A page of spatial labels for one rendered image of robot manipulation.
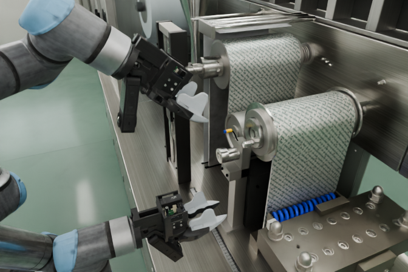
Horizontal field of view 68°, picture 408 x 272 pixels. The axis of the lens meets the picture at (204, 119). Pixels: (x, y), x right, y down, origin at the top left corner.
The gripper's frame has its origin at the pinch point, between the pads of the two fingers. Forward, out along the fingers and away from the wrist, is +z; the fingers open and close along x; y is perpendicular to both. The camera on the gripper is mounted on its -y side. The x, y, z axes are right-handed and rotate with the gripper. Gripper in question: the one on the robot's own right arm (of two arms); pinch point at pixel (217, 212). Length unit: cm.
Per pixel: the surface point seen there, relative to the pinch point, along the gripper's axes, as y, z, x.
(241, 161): 7.2, 9.9, 7.1
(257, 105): 22.4, 13.5, 7.9
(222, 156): 9.8, 4.6, 7.8
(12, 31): -71, -128, 556
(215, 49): 28.7, 13.9, 34.2
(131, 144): -19, -11, 65
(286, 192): -0.5, 19.8, -0.2
